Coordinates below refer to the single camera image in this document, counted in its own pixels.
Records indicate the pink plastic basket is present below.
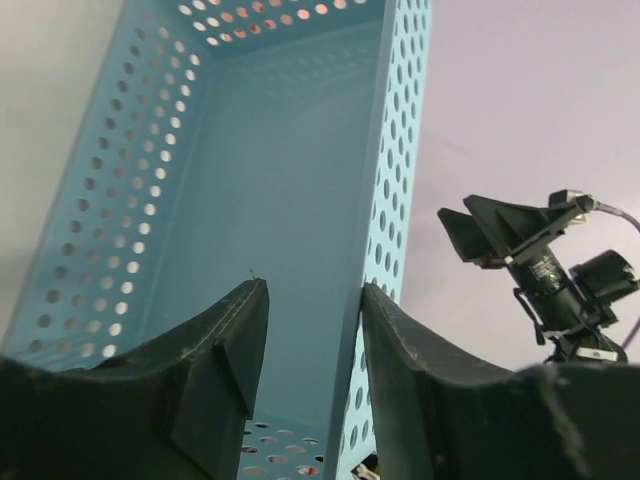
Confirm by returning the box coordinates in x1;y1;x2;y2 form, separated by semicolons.
175;0;359;47

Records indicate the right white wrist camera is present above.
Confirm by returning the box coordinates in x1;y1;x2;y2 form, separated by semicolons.
547;189;595;226

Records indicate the blue plastic basket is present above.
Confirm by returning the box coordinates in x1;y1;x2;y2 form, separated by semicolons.
2;1;432;479

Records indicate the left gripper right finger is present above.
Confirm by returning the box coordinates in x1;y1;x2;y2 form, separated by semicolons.
361;283;639;480

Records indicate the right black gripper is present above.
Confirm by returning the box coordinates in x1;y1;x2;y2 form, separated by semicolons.
437;195;639;360

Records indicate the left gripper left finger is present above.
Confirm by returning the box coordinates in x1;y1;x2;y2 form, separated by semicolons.
1;279;269;479

